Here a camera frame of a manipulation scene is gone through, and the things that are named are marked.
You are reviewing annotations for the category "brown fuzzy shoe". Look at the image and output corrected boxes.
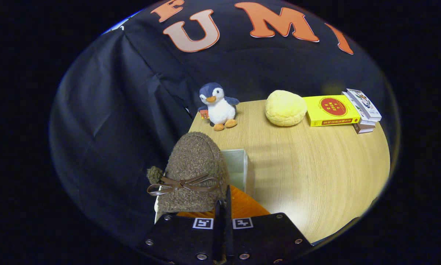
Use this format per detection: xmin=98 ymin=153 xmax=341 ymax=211
xmin=147 ymin=132 xmax=231 ymax=213

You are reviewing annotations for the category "penguin plush toy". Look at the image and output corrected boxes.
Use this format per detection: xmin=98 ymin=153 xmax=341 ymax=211
xmin=198 ymin=82 xmax=240 ymax=132

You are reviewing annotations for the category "yellow bread plush toy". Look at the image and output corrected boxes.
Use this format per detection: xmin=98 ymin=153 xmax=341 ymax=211
xmin=265 ymin=90 xmax=308 ymax=127

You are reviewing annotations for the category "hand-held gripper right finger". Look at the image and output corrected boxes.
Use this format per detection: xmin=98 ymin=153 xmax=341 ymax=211
xmin=224 ymin=185 xmax=313 ymax=265

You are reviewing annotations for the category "yellow book with red circle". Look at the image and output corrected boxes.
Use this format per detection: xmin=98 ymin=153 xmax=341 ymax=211
xmin=303 ymin=95 xmax=361 ymax=127

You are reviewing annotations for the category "beige fabric storage box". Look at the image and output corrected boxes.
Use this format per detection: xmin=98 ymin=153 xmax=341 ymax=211
xmin=154 ymin=149 xmax=249 ymax=224

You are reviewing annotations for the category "thin brown book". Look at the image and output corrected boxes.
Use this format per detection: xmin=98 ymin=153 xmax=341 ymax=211
xmin=352 ymin=123 xmax=375 ymax=134

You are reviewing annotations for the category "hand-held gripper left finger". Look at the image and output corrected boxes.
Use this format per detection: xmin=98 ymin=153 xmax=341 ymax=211
xmin=136 ymin=200 xmax=223 ymax=265

